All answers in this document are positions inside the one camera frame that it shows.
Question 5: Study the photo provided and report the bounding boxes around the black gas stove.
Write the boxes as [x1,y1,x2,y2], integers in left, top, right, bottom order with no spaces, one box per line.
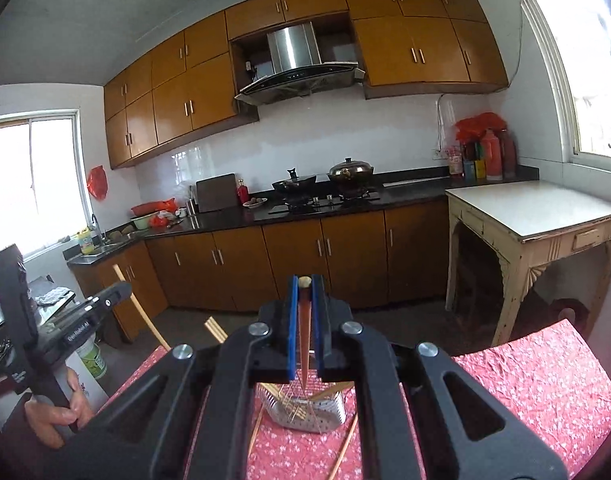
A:
[268,187,383,216]

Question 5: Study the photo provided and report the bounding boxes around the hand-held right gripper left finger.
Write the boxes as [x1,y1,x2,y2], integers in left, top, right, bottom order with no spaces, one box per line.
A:
[40,276,300,480]

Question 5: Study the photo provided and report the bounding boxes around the steel range hood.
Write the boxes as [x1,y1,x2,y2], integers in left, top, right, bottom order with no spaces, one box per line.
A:
[234,22,366,107]

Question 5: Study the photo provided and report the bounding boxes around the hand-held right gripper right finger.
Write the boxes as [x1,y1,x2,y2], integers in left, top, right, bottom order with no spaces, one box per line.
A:
[310,276,569,480]

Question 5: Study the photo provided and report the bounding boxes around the red plastic basin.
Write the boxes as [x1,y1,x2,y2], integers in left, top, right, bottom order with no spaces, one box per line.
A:
[131,199,178,216]

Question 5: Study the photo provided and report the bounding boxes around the steel side shelf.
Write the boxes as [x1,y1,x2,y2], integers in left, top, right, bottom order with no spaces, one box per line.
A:
[0,274,78,376]

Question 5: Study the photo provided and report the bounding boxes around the white wall cable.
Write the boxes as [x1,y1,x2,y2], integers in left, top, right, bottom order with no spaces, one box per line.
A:
[432,94,447,161]

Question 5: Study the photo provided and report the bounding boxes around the pink floral tablecloth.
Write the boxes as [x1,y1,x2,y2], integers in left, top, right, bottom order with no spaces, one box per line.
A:
[98,317,611,480]

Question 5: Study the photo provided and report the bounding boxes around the person's left hand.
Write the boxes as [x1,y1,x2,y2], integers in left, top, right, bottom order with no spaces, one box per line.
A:
[24,367,95,450]

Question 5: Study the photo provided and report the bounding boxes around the dark brown stool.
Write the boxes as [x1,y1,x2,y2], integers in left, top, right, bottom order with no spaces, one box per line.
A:
[550,297,591,333]

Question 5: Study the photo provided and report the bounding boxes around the brown upper kitchen cabinets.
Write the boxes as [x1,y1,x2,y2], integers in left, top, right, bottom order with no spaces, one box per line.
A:
[104,0,509,170]

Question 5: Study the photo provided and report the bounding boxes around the steel wire chopstick holder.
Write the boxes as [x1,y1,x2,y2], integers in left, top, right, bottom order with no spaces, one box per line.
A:
[258,380,349,433]

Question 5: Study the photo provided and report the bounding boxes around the white cardboard box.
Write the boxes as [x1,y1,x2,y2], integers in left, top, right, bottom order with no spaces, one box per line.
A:
[60,350,110,413]

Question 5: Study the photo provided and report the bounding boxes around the black wok with lid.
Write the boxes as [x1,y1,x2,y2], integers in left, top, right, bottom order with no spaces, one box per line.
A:
[271,166,319,196]

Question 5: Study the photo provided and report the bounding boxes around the red bag on wall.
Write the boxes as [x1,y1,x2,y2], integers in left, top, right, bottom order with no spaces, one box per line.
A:
[86,165,108,202]

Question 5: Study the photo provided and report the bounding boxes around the sliding window with frame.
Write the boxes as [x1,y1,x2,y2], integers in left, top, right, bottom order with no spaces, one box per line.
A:
[0,110,93,261]

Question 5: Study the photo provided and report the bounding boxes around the black kitchen countertop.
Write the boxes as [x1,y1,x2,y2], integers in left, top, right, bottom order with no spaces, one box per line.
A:
[68,166,540,266]

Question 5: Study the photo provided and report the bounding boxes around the red plastic bag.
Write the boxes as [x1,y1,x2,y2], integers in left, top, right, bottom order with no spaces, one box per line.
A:
[454,112,509,145]

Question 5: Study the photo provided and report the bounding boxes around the steel kitchen sink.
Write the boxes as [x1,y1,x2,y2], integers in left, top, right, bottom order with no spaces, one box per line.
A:
[80,240,131,258]

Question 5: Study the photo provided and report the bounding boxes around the brown lower kitchen cabinets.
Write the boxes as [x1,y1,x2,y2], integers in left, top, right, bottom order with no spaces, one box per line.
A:
[68,200,449,341]

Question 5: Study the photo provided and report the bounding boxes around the wok with metal lid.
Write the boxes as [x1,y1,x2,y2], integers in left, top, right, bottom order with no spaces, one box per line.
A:
[328,157,375,187]

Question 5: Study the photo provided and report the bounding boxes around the large bright window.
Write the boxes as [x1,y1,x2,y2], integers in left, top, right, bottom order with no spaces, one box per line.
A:
[508,0,611,176]

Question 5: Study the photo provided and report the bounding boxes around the white bucket green label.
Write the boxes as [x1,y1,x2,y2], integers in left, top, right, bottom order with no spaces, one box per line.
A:
[72,337,108,381]

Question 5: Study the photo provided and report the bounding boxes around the brown kitchen cabinets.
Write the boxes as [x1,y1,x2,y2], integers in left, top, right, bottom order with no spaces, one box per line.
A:
[104,0,509,170]
[68,200,449,341]

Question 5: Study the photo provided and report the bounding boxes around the cream wooden side table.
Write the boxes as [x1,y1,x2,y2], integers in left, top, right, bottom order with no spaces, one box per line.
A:
[444,180,611,347]

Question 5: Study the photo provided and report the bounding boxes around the dark cutting board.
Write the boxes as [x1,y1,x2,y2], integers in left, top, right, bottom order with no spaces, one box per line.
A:
[195,173,238,213]

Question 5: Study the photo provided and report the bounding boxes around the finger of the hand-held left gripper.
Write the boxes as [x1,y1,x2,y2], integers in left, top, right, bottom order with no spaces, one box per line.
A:
[85,281,134,333]

